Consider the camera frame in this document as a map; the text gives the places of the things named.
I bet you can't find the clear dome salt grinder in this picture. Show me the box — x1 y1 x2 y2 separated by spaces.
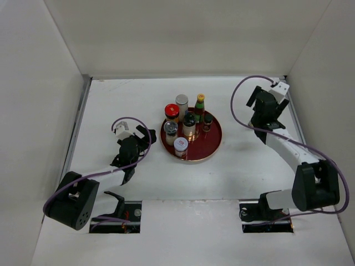
164 121 178 146

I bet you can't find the red lid sauce jar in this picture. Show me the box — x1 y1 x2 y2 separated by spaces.
164 104 180 123

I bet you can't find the white lid red label jar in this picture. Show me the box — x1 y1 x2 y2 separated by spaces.
174 137 189 158

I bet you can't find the black cap white bottle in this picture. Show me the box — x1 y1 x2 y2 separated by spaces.
182 112 196 137

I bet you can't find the silver lid white jar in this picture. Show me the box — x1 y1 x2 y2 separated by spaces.
175 94 189 122

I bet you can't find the small dark spice jar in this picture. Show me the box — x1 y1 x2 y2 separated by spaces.
202 114 213 132

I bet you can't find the red chili sauce bottle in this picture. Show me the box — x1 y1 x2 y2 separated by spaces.
194 94 205 124

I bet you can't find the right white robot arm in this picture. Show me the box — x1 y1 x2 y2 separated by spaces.
246 83 340 219

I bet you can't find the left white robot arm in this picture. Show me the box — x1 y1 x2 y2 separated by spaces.
43 121 156 231

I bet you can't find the round red lacquer tray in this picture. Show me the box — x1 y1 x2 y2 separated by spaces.
159 111 222 162

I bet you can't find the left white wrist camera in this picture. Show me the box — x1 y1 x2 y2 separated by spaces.
113 121 133 140

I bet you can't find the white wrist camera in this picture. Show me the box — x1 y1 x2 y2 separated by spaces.
113 121 133 140
268 81 290 103

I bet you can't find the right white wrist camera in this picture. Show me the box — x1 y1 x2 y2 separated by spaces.
268 81 290 103

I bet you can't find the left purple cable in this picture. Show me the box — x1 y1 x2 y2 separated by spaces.
43 116 153 225

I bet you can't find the purple cable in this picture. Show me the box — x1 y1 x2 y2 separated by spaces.
43 116 153 225
230 75 351 216

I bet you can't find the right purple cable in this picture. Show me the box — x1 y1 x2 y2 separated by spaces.
230 75 351 216

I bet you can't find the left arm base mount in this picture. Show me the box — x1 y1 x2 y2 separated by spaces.
89 191 143 234

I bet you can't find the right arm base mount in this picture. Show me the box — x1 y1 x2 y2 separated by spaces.
239 201 293 233

